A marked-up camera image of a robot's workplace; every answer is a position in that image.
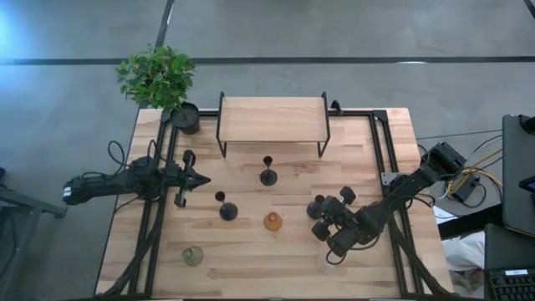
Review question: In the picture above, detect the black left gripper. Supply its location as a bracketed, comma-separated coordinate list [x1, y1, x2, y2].
[165, 149, 212, 209]

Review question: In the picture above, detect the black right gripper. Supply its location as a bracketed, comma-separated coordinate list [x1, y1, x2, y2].
[311, 186, 369, 258]

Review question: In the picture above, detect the clear glass candle holder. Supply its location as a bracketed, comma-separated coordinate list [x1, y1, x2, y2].
[316, 253, 339, 272]

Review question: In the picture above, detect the amber glass candle holder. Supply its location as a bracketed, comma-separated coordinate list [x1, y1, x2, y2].
[262, 212, 283, 232]

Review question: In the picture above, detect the tall black candlestick holder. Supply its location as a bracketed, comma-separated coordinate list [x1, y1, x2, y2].
[259, 155, 279, 187]

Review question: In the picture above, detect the green glass candle holder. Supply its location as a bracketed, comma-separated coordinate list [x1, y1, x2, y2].
[181, 245, 205, 268]

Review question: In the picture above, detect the black plant pot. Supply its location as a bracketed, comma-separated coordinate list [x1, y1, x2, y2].
[170, 101, 201, 135]

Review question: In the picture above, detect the green leafy plant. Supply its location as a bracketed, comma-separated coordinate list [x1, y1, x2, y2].
[115, 43, 197, 110]

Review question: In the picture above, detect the black power adapter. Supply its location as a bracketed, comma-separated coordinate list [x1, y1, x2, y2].
[453, 175, 482, 202]

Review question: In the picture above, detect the white plastic bag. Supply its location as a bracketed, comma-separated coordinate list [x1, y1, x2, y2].
[441, 232, 488, 298]

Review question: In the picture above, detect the dark grey side table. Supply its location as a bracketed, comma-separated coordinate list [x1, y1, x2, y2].
[0, 166, 69, 301]

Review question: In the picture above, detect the black case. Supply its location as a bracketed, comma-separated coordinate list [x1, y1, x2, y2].
[483, 223, 535, 273]

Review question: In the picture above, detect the black monitor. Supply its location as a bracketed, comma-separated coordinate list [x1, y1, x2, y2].
[501, 113, 535, 237]

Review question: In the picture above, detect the black keyboard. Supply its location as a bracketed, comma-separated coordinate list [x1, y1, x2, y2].
[484, 267, 535, 301]

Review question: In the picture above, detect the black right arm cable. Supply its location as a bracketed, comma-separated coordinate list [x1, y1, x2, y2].
[324, 233, 380, 267]

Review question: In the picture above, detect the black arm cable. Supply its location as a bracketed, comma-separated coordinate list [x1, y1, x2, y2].
[324, 233, 380, 267]
[81, 140, 164, 181]

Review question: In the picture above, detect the silver metal bracket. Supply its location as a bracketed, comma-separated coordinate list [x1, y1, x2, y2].
[380, 171, 402, 187]

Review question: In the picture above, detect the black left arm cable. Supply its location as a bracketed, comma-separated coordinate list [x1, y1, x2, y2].
[81, 140, 164, 181]

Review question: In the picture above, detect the wooden shelf with black frame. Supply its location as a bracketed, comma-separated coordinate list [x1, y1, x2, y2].
[215, 90, 332, 160]

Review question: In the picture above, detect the black aluminium table frame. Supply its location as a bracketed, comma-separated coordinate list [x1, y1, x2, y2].
[94, 107, 459, 300]

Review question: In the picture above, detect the grey floor cable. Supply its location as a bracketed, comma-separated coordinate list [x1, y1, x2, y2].
[415, 129, 502, 141]

